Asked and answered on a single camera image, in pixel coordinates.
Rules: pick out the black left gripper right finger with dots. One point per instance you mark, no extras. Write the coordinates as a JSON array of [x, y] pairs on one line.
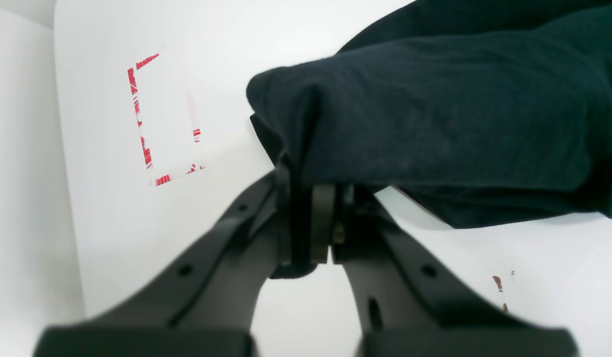
[[409, 303]]

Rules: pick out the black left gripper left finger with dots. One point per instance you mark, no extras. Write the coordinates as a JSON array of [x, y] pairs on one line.
[[203, 303]]

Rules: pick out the black t-shirt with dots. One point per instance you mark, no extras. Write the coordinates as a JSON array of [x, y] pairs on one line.
[[485, 112]]

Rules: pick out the red tape rectangle marking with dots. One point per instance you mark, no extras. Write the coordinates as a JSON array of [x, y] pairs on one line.
[[167, 118]]

